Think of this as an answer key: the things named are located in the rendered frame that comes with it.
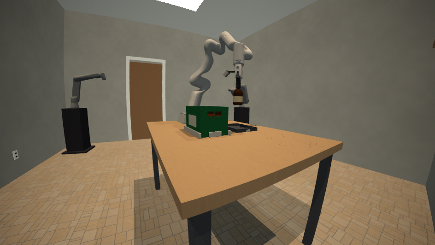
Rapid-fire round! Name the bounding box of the green crate with dividers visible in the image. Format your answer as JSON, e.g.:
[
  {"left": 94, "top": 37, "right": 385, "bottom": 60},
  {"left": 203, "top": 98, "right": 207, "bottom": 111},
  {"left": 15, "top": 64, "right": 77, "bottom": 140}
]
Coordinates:
[{"left": 186, "top": 106, "right": 229, "bottom": 138}]

